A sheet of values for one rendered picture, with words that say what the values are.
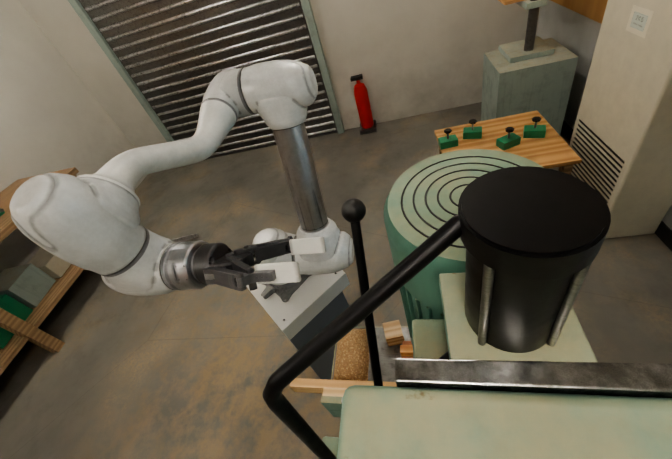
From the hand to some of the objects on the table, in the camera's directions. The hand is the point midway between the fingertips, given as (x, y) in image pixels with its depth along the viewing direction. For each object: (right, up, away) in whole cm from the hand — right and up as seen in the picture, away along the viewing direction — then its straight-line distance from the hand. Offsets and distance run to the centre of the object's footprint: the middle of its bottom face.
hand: (307, 256), depth 53 cm
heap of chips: (+9, -31, +31) cm, 45 cm away
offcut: (+21, -26, +32) cm, 46 cm away
